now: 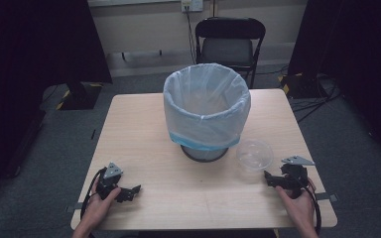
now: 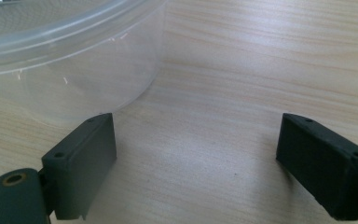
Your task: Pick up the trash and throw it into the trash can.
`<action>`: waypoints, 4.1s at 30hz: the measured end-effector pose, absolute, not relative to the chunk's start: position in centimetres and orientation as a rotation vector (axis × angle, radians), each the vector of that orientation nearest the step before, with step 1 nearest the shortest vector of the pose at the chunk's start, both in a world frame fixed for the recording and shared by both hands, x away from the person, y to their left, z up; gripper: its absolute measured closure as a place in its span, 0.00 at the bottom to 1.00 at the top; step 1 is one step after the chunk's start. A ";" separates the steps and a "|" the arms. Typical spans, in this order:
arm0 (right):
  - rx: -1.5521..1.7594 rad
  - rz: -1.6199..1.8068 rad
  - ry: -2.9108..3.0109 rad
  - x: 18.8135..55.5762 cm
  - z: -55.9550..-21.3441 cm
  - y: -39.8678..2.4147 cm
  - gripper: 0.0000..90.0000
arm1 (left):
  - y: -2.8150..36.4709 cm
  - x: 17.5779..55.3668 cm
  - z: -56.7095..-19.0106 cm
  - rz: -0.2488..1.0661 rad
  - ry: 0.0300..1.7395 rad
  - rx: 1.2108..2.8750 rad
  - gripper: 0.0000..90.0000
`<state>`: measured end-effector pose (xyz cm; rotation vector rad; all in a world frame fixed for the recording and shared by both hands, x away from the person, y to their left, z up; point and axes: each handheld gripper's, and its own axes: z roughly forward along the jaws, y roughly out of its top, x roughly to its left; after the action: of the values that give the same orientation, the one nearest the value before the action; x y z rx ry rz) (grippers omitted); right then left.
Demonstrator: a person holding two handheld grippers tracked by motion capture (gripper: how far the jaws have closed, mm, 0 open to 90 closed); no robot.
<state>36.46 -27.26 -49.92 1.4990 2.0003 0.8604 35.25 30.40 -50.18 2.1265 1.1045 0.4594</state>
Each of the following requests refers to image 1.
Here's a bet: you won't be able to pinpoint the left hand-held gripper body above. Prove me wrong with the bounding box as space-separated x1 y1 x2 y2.
95 162 124 201

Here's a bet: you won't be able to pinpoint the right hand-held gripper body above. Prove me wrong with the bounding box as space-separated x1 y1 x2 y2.
279 155 316 200

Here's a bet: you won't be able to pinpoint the clear plastic bowl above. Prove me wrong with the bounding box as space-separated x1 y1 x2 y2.
235 139 275 173

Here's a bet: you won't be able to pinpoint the dark mesh trash bin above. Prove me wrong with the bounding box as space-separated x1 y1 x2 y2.
180 144 230 164

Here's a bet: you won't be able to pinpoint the trash bin with plastic liner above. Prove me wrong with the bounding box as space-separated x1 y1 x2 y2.
163 62 252 153

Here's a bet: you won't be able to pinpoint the person's left hand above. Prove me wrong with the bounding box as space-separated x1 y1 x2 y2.
78 179 122 232

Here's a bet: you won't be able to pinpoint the person's right hand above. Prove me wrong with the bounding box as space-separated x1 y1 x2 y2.
275 178 317 233

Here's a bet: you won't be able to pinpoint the grey tape strip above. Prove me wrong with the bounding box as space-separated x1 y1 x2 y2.
65 201 84 214
315 192 339 203

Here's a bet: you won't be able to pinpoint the black stand base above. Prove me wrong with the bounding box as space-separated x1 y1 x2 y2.
281 72 329 100
59 81 103 111

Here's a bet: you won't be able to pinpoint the black folding chair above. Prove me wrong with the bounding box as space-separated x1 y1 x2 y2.
194 16 267 89

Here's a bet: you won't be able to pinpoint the black curtain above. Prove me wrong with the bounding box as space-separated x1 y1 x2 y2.
287 0 381 161
0 0 114 208

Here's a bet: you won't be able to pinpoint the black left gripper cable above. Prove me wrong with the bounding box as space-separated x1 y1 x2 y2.
79 167 109 220

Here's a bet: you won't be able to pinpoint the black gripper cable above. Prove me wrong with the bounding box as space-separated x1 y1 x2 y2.
79 167 109 220
291 173 322 236

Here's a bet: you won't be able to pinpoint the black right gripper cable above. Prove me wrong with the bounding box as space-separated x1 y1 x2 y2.
291 173 322 236

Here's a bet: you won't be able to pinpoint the black floor cables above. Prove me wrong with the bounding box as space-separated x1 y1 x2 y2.
289 65 342 124

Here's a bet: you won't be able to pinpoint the grey wall cable duct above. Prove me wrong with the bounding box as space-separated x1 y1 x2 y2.
106 49 196 70

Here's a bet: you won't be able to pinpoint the black wall power cable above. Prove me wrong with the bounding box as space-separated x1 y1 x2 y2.
185 5 198 65

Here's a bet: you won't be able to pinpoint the white wall outlet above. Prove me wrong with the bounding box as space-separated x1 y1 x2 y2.
181 0 204 14

